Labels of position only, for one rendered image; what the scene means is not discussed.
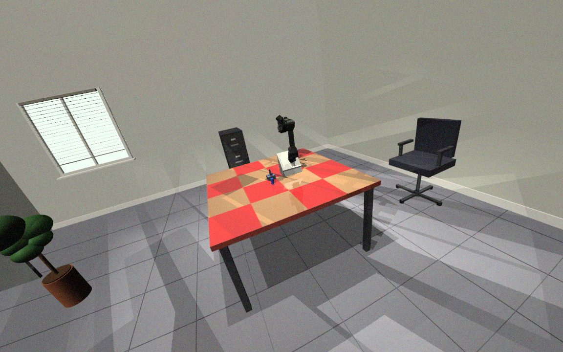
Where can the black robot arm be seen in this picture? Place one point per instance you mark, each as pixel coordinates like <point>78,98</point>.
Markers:
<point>285,124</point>

